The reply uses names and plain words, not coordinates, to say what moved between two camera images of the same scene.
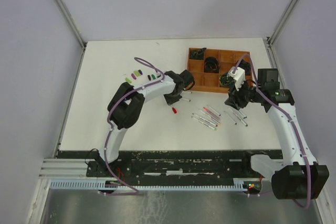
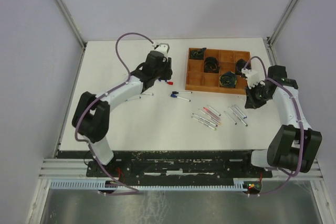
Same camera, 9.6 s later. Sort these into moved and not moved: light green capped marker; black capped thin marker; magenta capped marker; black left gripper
Moved: black left gripper
Not moved: black capped thin marker; magenta capped marker; light green capped marker
